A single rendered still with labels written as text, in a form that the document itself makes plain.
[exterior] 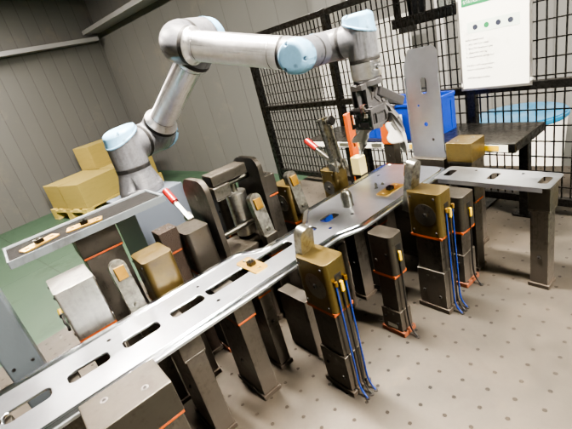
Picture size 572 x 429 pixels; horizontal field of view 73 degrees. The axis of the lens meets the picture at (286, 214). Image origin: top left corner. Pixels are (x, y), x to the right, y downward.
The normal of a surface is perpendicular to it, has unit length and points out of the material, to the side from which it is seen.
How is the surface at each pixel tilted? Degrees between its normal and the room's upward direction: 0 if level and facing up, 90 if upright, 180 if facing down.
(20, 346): 90
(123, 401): 0
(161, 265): 90
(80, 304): 90
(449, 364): 0
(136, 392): 0
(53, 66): 90
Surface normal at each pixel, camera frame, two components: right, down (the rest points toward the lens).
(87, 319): 0.62, 0.15
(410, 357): -0.24, -0.89
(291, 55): -0.46, 0.45
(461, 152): -0.74, 0.42
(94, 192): 0.87, -0.02
